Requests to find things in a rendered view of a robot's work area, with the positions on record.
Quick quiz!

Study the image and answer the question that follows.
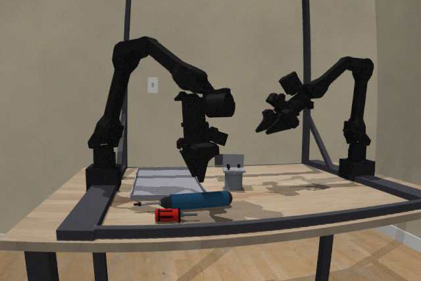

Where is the grey metal l-bracket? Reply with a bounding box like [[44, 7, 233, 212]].
[[222, 154, 246, 173]]

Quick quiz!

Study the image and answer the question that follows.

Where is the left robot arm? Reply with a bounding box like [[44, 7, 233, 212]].
[[266, 56, 374, 162]]

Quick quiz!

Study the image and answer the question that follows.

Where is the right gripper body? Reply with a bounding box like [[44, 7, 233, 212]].
[[176, 118, 219, 157]]

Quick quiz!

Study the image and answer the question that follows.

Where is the red screwdriver handle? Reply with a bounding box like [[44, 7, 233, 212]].
[[155, 208, 197, 222]]

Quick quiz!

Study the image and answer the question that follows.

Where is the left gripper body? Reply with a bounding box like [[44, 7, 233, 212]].
[[262, 99, 301, 128]]

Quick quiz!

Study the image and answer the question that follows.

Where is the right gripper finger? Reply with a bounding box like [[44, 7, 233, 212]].
[[180, 150, 196, 177], [188, 156, 215, 183]]

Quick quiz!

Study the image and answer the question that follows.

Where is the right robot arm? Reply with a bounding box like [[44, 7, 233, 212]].
[[87, 36, 235, 168]]

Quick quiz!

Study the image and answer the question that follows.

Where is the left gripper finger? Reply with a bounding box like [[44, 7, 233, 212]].
[[266, 113, 291, 135], [255, 113, 272, 133]]

